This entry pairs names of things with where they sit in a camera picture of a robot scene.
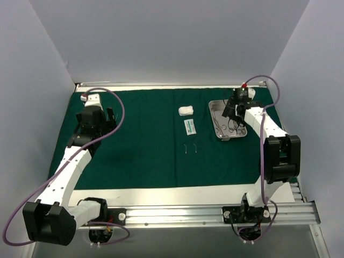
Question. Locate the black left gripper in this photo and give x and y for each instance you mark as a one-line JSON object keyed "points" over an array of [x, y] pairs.
{"points": [[106, 121]]}

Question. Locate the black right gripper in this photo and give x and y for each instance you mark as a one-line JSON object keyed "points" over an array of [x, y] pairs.
{"points": [[230, 106]]}

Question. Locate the stainless steel instrument tray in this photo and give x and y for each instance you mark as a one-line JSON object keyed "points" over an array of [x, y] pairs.
{"points": [[218, 106]]}

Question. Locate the white gauze pad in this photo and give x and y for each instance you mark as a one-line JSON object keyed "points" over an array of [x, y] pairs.
{"points": [[186, 110]]}

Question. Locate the white gauze packet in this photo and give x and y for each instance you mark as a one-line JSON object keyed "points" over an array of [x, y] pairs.
{"points": [[190, 127]]}

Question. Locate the dark green surgical cloth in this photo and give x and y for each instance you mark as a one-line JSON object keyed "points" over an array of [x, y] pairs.
{"points": [[148, 150]]}

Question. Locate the steel surgical scissors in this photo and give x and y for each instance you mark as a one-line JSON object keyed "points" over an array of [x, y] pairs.
{"points": [[236, 127]]}

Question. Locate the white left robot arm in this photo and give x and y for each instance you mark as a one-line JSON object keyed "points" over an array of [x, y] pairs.
{"points": [[49, 219]]}

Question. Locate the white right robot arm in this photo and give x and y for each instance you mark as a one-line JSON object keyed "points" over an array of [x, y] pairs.
{"points": [[279, 151]]}

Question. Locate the steel surgical forceps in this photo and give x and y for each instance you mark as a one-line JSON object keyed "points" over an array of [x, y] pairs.
{"points": [[217, 126]]}

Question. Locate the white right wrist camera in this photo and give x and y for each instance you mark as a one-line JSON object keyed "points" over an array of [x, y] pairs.
{"points": [[251, 91]]}

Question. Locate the aluminium back frame rail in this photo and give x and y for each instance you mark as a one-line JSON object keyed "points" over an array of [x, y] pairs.
{"points": [[143, 84]]}

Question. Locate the aluminium frame rail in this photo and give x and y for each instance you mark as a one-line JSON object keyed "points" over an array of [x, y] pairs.
{"points": [[143, 84], [192, 216]]}

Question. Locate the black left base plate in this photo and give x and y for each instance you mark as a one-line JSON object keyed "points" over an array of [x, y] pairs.
{"points": [[116, 216]]}

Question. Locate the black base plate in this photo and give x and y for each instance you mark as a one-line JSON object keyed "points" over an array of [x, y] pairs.
{"points": [[242, 215], [116, 216]]}

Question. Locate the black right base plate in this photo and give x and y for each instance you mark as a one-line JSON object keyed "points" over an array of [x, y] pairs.
{"points": [[242, 215]]}

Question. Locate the aluminium front frame rail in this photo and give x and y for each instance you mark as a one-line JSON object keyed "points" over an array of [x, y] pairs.
{"points": [[192, 216]]}

